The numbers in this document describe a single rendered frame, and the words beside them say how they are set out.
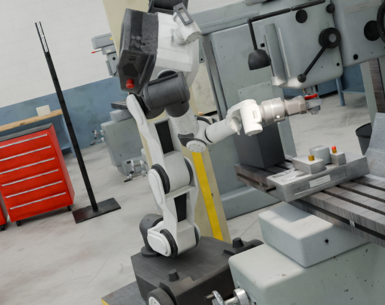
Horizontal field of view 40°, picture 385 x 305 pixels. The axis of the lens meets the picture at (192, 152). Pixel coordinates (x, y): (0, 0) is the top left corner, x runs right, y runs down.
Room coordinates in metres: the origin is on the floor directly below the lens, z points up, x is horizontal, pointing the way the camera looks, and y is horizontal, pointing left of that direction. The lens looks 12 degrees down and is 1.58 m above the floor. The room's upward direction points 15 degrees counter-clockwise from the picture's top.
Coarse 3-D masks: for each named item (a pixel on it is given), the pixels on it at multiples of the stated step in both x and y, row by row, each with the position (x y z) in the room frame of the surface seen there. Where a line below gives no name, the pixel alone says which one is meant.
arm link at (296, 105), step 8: (296, 96) 1.96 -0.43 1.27; (272, 104) 1.90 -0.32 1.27; (280, 104) 1.90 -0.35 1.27; (288, 104) 1.89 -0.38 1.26; (296, 104) 1.88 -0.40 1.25; (304, 104) 1.86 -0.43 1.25; (272, 112) 1.89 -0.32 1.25; (280, 112) 1.89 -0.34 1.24; (288, 112) 1.90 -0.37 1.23; (296, 112) 1.89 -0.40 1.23; (304, 112) 1.87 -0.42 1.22; (280, 120) 1.91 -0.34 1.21
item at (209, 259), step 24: (144, 216) 2.67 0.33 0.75; (144, 240) 2.61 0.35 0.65; (216, 240) 2.55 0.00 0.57; (240, 240) 2.30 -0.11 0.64; (144, 264) 2.49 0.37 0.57; (168, 264) 2.41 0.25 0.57; (192, 264) 2.34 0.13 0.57; (216, 264) 2.22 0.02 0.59; (144, 288) 2.34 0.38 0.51; (168, 288) 2.09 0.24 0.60; (192, 288) 2.09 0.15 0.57; (216, 288) 2.14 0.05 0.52
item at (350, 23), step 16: (336, 0) 1.84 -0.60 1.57; (352, 0) 1.85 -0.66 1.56; (368, 0) 1.86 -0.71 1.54; (336, 16) 1.85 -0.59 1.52; (352, 16) 1.84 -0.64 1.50; (368, 16) 1.86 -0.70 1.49; (384, 16) 1.88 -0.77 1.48; (352, 32) 1.84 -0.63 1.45; (368, 32) 1.85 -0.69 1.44; (352, 48) 1.84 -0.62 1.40; (368, 48) 1.85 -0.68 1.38; (384, 48) 1.87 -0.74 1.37; (352, 64) 1.84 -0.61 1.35
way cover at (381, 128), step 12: (384, 120) 2.10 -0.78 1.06; (372, 132) 2.16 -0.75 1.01; (384, 132) 2.08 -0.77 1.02; (372, 144) 2.13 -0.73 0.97; (384, 144) 2.06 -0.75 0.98; (372, 156) 2.09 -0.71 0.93; (384, 156) 2.03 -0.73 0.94; (372, 168) 2.05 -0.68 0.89; (384, 168) 1.99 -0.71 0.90; (384, 180) 1.94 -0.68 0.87
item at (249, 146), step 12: (240, 132) 2.47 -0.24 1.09; (264, 132) 2.35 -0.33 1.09; (276, 132) 2.38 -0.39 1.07; (240, 144) 2.49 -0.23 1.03; (252, 144) 2.39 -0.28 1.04; (264, 144) 2.35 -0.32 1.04; (276, 144) 2.37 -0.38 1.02; (240, 156) 2.52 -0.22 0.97; (252, 156) 2.41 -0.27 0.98; (264, 156) 2.34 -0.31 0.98; (276, 156) 2.37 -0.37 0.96; (264, 168) 2.34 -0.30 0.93
